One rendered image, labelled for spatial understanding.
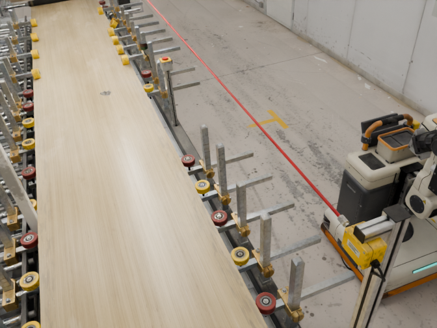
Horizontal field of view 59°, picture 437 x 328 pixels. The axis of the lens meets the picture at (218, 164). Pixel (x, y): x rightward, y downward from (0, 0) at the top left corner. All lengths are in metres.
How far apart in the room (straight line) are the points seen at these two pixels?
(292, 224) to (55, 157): 1.77
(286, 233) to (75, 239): 1.64
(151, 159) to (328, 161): 1.91
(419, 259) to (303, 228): 0.84
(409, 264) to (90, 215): 1.87
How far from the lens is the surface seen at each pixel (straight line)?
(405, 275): 2.67
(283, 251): 1.88
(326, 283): 1.76
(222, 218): 1.90
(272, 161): 3.66
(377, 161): 2.47
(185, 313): 1.63
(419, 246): 2.80
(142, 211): 2.01
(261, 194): 3.33
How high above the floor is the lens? 2.30
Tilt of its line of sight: 39 degrees down
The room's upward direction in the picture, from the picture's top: 5 degrees counter-clockwise
